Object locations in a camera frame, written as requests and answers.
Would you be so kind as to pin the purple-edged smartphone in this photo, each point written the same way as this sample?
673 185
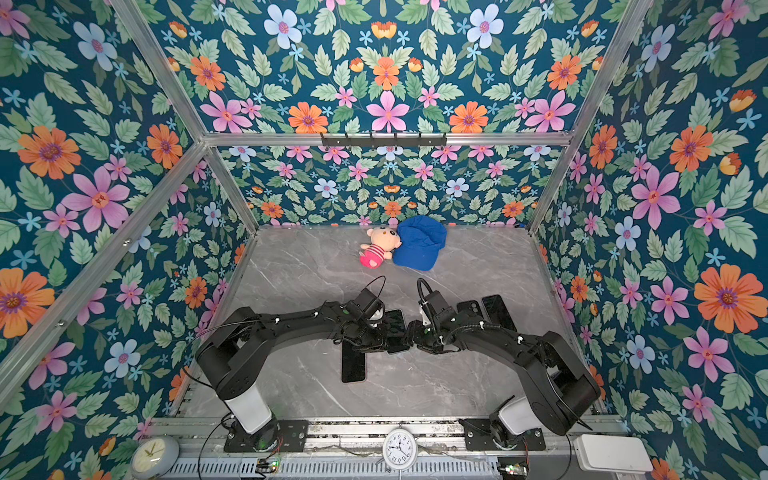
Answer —
353 366

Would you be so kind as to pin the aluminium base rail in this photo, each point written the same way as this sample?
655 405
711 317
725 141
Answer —
365 436

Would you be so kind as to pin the blue-edged smartphone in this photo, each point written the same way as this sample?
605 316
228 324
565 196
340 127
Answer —
396 332

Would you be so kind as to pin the white box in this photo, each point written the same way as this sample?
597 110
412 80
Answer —
612 454

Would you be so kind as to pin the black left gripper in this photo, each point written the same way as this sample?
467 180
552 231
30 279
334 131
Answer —
379 346

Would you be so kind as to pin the black phone case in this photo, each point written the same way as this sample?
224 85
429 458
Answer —
472 307

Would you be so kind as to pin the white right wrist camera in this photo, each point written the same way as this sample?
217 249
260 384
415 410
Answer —
425 314

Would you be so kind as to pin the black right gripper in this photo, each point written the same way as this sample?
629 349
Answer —
413 331

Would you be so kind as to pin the blue baseball cap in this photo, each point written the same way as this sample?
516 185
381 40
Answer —
422 239

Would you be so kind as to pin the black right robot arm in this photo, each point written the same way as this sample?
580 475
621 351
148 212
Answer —
558 388

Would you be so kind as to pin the white round clock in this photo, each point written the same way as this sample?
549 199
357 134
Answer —
399 449

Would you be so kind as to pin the beige round clock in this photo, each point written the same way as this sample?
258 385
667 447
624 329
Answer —
154 457

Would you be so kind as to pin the silver-edged black smartphone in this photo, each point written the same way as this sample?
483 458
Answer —
497 312

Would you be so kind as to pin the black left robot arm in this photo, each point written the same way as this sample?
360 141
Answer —
233 355

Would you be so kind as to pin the pink plush pig toy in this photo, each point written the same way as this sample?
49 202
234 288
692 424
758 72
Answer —
382 242

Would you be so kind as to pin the black hook rail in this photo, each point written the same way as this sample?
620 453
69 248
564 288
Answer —
370 140

